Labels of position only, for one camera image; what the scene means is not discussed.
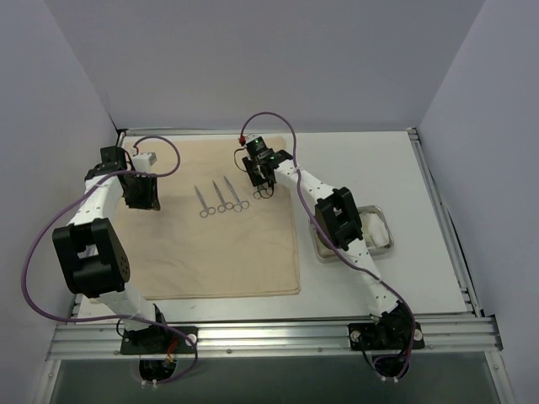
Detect steel hemostat forceps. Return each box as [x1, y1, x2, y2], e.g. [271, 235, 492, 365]
[253, 183, 275, 199]

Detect long steel scissors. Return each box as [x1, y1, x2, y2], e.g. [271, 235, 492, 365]
[223, 176, 250, 213]

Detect white gauze pad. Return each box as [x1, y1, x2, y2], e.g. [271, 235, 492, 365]
[365, 213, 390, 247]

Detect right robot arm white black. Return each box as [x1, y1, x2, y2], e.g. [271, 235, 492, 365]
[240, 135, 415, 348]

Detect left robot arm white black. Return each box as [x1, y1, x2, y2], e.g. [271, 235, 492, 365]
[52, 146, 170, 353]

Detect small steel scissors middle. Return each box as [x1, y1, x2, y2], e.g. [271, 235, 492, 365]
[212, 181, 233, 213]

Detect small steel scissors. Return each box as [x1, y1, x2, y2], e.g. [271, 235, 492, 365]
[212, 181, 233, 213]
[194, 185, 216, 218]

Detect small steel scissors left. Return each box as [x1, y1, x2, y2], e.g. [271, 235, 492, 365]
[194, 185, 216, 218]

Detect beige cloth mat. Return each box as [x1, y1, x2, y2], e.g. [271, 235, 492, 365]
[112, 138, 300, 300]

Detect stainless steel tray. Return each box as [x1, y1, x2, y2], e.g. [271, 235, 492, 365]
[309, 205, 394, 263]

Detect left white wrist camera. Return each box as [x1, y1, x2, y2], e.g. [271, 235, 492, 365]
[130, 147, 157, 173]

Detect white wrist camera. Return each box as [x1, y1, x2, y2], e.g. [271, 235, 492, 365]
[130, 147, 157, 173]
[238, 135, 253, 147]

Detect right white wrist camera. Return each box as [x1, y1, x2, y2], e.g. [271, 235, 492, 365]
[238, 135, 253, 147]

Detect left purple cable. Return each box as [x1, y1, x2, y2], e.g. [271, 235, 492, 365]
[20, 135, 200, 385]

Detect purple cable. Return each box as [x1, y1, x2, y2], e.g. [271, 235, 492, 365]
[237, 111, 412, 379]
[20, 135, 200, 385]

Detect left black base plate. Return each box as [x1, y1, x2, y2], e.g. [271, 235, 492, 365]
[120, 326, 198, 355]

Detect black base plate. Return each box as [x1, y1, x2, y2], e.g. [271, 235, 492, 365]
[120, 326, 198, 355]
[348, 320, 425, 351]

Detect aluminium right side rail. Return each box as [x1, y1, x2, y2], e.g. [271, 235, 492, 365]
[406, 127, 485, 317]

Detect aluminium rail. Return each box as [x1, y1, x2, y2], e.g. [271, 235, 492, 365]
[406, 127, 485, 317]
[47, 316, 503, 360]

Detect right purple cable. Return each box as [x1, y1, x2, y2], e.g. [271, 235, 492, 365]
[237, 111, 412, 379]

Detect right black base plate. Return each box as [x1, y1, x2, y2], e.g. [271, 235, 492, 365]
[348, 320, 425, 351]

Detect aluminium front rail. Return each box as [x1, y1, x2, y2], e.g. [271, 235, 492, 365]
[47, 316, 503, 360]

